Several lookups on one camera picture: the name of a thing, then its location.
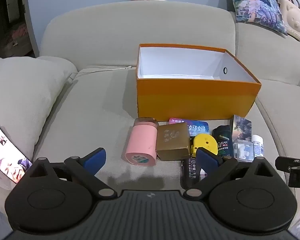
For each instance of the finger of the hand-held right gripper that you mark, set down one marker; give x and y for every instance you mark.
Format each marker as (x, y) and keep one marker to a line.
(290, 163)

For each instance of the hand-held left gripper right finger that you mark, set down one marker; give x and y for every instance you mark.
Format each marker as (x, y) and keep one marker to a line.
(206, 158)

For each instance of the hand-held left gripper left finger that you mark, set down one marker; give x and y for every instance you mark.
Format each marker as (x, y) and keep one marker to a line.
(96, 158)

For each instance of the yellow tape measure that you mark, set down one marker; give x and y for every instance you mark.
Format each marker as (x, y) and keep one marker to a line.
(205, 141)

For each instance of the black lighter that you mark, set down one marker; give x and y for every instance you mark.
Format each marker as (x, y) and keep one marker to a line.
(190, 172)

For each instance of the dark green shampoo bottle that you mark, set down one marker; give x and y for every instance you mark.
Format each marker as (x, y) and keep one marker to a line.
(222, 142)

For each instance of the pink and blue floss packet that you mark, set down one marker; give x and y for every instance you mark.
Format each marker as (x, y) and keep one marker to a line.
(200, 127)

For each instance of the white pill bottle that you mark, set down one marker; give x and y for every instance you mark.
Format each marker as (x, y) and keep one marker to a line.
(258, 146)

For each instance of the clear plastic box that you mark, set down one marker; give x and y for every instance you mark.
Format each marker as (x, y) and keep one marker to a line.
(243, 150)

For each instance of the gold box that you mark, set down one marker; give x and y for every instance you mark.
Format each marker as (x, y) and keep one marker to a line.
(172, 137)

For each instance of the printed picture box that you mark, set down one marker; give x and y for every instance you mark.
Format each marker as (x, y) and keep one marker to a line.
(241, 127)

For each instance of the pink cup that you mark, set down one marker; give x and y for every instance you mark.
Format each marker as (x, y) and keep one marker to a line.
(141, 142)

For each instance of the orange cardboard box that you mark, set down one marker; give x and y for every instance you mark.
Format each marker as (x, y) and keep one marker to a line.
(190, 97)

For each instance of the smartphone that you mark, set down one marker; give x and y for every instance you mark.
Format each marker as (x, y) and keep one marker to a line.
(5, 155)

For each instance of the beige bear bag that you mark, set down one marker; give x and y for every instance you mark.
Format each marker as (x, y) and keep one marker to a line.
(292, 20)

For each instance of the printed pillow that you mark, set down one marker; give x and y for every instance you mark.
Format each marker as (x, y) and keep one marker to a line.
(255, 2)

